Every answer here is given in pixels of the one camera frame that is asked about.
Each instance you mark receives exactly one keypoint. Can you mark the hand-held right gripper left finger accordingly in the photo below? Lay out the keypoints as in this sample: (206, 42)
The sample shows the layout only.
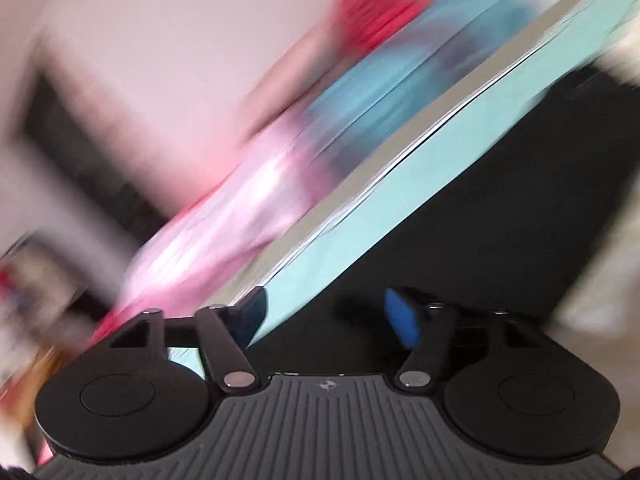
(252, 312)

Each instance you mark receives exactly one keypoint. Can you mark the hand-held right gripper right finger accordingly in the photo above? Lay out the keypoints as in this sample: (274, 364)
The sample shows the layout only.
(402, 317)

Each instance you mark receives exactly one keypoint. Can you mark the black pants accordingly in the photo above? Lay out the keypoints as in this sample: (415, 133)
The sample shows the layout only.
(500, 220)

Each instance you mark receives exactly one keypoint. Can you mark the pink floral quilt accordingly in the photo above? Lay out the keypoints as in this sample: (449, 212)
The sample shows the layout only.
(225, 220)

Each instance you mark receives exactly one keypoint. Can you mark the patterned teal beige bed sheet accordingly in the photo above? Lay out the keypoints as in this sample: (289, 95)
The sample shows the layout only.
(400, 195)

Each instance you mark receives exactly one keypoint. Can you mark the dark cabinet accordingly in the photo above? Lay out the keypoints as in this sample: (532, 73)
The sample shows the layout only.
(85, 160)

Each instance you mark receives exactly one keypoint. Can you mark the blue grey striped bedding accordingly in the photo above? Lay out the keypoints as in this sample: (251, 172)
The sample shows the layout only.
(375, 85)

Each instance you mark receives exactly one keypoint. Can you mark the red cloth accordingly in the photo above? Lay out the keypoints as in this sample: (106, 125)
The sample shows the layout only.
(372, 7)

